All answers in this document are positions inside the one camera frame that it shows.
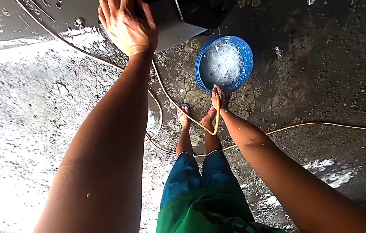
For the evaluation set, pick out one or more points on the person's left thumb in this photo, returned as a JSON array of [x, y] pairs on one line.
[[148, 14]]

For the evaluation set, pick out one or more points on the black box-shaped object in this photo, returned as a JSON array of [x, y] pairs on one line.
[[173, 27]]

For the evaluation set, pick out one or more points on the person's left middle finger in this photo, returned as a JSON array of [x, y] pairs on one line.
[[114, 4]]

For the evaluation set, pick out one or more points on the person's left hand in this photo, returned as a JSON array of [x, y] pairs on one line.
[[129, 34]]

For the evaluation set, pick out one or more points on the person's left ring finger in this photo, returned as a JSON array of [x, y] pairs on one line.
[[105, 7]]

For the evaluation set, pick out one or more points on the person's legs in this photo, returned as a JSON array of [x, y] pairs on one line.
[[186, 176]]

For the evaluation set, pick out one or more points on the person's right hand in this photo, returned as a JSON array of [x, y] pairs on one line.
[[222, 101]]

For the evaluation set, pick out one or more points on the blue round basin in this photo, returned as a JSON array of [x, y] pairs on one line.
[[225, 61]]

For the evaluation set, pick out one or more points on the person's left little finger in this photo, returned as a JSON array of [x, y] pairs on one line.
[[101, 17]]

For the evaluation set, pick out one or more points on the person's body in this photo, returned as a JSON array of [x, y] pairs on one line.
[[186, 213]]

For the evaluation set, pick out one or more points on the person's right fingers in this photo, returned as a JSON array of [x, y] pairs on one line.
[[222, 94]]

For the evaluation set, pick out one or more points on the person's left index finger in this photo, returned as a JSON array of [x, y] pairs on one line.
[[127, 4]]

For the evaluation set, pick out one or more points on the person's right forearm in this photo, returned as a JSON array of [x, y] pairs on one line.
[[276, 158]]

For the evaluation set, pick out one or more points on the person's left forearm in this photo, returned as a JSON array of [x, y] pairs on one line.
[[108, 139]]

